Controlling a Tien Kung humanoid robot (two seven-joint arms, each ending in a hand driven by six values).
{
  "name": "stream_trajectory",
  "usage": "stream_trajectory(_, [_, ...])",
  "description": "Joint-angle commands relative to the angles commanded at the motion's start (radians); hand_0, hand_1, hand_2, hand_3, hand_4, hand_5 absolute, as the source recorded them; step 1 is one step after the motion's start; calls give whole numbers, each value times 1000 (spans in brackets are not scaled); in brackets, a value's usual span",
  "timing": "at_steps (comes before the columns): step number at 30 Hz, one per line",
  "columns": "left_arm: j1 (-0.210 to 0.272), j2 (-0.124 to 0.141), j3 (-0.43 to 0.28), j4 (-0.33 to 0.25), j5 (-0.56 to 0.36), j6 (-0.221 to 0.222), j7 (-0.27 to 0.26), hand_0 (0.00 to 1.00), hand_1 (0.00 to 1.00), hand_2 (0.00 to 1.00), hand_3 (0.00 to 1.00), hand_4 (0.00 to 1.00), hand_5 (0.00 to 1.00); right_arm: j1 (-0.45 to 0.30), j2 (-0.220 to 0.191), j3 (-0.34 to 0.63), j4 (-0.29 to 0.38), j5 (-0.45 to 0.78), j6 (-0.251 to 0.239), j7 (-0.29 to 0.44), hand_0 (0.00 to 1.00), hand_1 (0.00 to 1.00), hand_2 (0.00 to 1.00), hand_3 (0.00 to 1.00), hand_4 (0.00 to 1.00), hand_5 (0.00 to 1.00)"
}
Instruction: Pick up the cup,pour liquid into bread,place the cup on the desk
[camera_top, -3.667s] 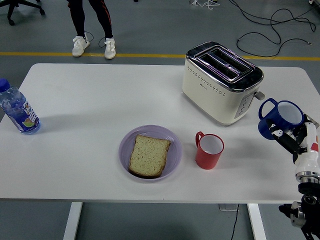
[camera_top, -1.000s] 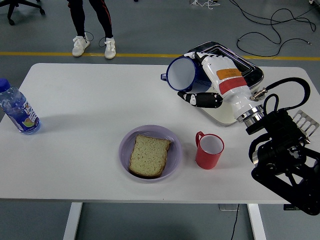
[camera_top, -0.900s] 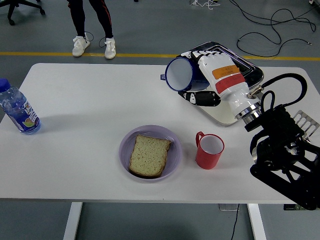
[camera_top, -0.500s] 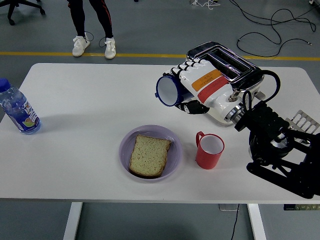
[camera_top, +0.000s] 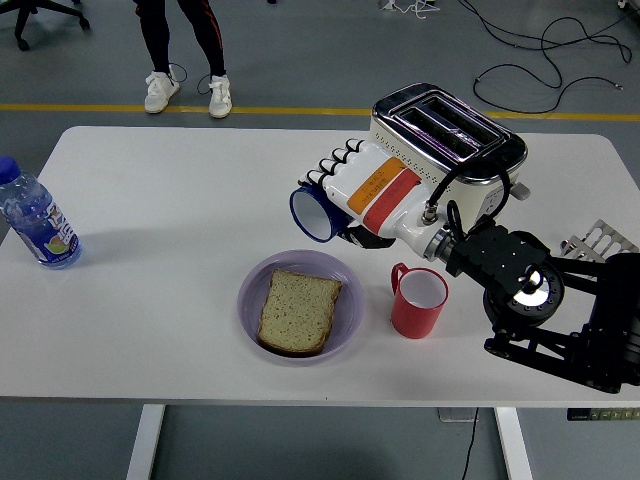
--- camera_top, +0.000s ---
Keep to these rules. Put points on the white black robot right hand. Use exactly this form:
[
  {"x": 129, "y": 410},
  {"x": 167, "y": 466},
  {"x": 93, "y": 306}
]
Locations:
[{"x": 380, "y": 195}]

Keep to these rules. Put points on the blue enamel cup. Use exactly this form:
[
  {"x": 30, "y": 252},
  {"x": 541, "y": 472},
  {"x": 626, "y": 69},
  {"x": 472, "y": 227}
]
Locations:
[{"x": 312, "y": 215}]

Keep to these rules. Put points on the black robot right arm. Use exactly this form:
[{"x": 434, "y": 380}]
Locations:
[{"x": 500, "y": 255}]

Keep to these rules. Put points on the red enamel cup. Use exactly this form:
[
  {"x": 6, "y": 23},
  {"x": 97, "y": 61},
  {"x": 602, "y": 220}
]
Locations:
[{"x": 415, "y": 320}]

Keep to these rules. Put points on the slice of bread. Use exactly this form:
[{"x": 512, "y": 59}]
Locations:
[{"x": 297, "y": 312}]

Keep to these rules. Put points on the cream and chrome toaster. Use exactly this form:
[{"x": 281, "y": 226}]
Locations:
[{"x": 450, "y": 125}]

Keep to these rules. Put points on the purple plastic plate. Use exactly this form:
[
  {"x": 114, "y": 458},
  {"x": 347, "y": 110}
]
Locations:
[{"x": 350, "y": 300}]

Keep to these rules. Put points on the silver metal toast rack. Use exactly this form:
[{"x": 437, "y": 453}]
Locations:
[{"x": 607, "y": 235}]

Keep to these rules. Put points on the grey box under table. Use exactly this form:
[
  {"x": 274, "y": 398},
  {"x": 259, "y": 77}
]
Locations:
[{"x": 452, "y": 415}]

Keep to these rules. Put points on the person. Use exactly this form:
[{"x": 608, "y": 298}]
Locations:
[{"x": 155, "y": 35}]

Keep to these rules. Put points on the white table leg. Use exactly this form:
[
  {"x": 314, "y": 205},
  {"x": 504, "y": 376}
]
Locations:
[
  {"x": 515, "y": 445},
  {"x": 145, "y": 445}
]

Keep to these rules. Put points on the black table control panel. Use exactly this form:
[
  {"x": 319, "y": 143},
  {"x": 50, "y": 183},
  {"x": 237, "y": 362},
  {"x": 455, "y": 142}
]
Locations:
[{"x": 600, "y": 414}]

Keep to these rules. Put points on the clear water bottle blue cap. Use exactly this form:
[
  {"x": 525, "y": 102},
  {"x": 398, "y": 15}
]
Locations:
[{"x": 40, "y": 225}]

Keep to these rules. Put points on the black office chair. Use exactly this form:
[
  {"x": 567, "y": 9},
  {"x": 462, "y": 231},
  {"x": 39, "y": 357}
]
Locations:
[{"x": 22, "y": 20}]

